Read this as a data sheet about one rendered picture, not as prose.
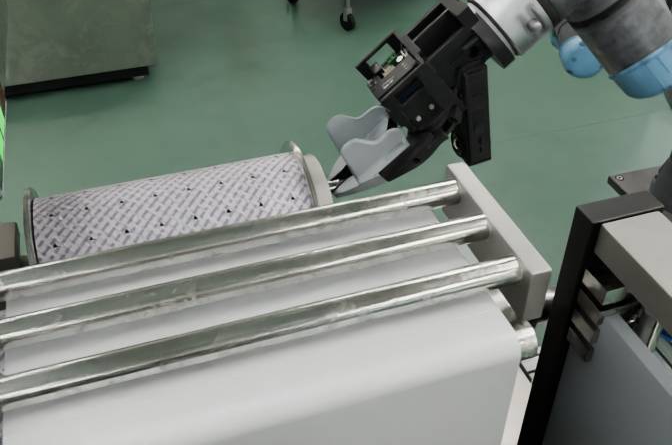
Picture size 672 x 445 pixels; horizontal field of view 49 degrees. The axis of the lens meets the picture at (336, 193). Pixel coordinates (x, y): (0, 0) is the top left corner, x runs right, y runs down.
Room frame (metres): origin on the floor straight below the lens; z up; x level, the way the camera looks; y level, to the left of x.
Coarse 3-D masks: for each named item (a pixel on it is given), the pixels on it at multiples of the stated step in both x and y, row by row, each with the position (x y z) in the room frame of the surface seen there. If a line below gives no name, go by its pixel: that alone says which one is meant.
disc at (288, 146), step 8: (288, 144) 0.60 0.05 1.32; (280, 152) 0.63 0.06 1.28; (288, 152) 0.60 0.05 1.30; (296, 152) 0.57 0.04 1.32; (296, 160) 0.57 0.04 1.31; (304, 160) 0.56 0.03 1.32; (304, 168) 0.55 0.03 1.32; (304, 176) 0.55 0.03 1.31; (312, 184) 0.54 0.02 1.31; (312, 192) 0.53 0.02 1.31; (312, 200) 0.53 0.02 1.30
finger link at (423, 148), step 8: (440, 128) 0.59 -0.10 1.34; (408, 136) 0.59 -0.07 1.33; (416, 136) 0.59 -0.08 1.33; (424, 136) 0.58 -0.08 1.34; (432, 136) 0.58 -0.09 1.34; (440, 136) 0.58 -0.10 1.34; (448, 136) 0.58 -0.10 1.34; (416, 144) 0.58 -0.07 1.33; (424, 144) 0.57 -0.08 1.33; (432, 144) 0.58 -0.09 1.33; (440, 144) 0.58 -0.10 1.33; (408, 152) 0.58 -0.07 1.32; (416, 152) 0.57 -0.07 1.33; (424, 152) 0.57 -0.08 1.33; (432, 152) 0.57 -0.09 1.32; (392, 160) 0.58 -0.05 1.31; (400, 160) 0.57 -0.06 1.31; (408, 160) 0.57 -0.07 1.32; (416, 160) 0.57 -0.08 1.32; (424, 160) 0.57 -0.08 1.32; (384, 168) 0.57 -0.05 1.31; (392, 168) 0.57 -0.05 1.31; (400, 168) 0.57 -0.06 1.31; (408, 168) 0.57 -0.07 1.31; (384, 176) 0.57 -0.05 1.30; (392, 176) 0.57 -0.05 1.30
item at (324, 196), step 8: (312, 160) 0.58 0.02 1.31; (312, 168) 0.57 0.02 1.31; (320, 168) 0.57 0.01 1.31; (312, 176) 0.56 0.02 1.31; (320, 176) 0.56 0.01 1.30; (320, 184) 0.55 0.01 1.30; (328, 184) 0.55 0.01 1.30; (320, 192) 0.55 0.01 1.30; (328, 192) 0.55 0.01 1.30; (320, 200) 0.54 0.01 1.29; (328, 200) 0.54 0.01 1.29
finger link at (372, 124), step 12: (372, 108) 0.63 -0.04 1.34; (384, 108) 0.63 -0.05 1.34; (336, 120) 0.62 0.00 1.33; (348, 120) 0.62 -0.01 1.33; (360, 120) 0.62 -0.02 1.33; (372, 120) 0.63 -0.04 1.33; (384, 120) 0.63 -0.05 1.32; (336, 132) 0.61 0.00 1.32; (348, 132) 0.62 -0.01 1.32; (360, 132) 0.62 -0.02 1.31; (372, 132) 0.62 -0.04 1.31; (336, 144) 0.61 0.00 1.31; (336, 168) 0.61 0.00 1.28; (348, 168) 0.61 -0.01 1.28
